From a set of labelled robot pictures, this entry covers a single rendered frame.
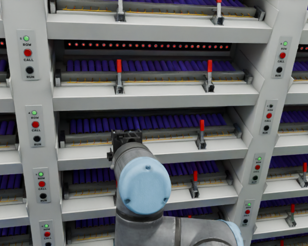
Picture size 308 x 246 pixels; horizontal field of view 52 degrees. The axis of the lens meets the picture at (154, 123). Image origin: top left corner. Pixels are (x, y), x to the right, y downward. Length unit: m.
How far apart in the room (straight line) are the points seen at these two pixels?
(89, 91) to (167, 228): 0.45
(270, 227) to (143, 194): 0.91
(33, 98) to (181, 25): 0.43
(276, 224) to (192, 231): 0.84
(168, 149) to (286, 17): 0.51
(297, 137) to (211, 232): 0.70
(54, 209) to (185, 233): 0.55
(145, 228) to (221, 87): 0.55
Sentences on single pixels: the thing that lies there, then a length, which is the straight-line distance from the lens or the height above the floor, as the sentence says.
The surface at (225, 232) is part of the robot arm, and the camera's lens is 0.62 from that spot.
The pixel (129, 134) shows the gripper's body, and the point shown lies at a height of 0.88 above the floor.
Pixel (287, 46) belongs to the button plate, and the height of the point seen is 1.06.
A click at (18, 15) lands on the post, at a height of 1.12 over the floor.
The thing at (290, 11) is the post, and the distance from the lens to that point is 1.00.
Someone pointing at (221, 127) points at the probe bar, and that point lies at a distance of 1.09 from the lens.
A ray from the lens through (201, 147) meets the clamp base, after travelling 1.02.
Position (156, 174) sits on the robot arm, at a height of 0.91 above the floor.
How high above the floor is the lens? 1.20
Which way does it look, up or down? 24 degrees down
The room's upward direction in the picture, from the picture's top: 4 degrees clockwise
